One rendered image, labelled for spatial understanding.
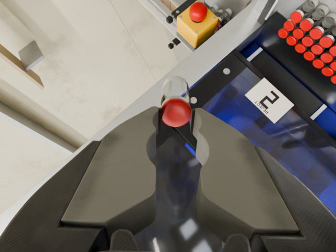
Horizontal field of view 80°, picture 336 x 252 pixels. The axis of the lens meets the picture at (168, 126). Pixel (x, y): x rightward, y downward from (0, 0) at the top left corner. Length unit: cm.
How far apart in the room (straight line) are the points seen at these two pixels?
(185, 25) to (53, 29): 249
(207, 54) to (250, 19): 13
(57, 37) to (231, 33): 258
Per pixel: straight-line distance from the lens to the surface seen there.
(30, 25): 289
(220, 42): 52
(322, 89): 62
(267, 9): 54
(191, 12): 52
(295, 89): 62
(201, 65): 48
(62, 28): 294
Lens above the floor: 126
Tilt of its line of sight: 6 degrees down
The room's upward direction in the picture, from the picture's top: 131 degrees counter-clockwise
